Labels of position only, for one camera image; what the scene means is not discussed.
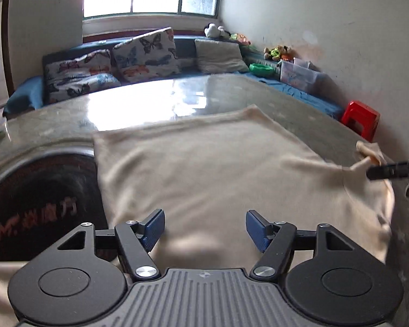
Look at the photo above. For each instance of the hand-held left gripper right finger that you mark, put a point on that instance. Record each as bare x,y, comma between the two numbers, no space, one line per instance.
255,229

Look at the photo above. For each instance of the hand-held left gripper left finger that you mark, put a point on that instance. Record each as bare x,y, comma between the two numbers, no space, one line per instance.
155,229

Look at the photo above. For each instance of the cream sweater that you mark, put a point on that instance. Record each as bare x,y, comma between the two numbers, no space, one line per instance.
208,177

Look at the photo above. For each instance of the red plastic stool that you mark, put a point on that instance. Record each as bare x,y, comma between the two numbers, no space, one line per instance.
361,117

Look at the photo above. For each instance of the dark round table inset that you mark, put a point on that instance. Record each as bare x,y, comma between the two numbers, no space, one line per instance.
44,204

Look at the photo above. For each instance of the clear plastic storage box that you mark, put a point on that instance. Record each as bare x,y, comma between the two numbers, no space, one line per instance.
303,76

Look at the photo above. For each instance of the grey quilted table cover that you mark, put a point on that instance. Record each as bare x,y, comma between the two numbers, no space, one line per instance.
54,122

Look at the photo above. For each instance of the green bowl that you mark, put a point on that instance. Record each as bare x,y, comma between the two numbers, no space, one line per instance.
261,69

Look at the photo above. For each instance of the pile of small plush toys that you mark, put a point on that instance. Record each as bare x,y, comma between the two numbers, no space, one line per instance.
277,52

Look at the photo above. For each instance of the long butterfly print pillow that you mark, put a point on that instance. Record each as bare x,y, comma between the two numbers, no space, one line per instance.
78,78

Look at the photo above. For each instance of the square butterfly print pillow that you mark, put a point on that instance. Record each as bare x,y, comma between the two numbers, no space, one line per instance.
146,54

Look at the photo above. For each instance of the grey pillow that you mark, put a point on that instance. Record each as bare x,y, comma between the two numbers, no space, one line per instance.
218,56

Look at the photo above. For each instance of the blue sofa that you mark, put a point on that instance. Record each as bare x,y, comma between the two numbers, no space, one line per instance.
24,93

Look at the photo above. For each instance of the pink green plush toys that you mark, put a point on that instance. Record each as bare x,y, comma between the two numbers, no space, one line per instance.
240,39

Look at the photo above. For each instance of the panda plush toy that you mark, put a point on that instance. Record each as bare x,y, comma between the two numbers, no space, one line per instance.
214,31

